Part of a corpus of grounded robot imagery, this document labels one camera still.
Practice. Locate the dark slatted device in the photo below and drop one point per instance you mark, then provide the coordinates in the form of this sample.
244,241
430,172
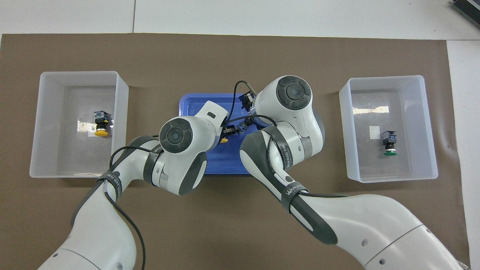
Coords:
468,9

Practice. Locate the blue plastic tray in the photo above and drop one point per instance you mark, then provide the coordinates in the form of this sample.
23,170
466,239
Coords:
195,103

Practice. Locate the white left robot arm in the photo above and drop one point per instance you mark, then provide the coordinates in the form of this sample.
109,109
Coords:
97,232

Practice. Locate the small white label sticker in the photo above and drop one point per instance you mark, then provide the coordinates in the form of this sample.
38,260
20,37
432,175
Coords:
374,132
91,132

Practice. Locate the brown paper table mat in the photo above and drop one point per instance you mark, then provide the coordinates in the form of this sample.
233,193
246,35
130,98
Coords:
240,56

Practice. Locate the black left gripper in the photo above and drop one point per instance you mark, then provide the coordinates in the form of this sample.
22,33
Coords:
225,131

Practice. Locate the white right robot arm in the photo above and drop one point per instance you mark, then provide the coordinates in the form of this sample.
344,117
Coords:
375,225

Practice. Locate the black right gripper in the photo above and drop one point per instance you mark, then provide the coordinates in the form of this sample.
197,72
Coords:
249,105

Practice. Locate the translucent white plastic box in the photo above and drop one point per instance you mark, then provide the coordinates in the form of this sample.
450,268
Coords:
375,165
75,157

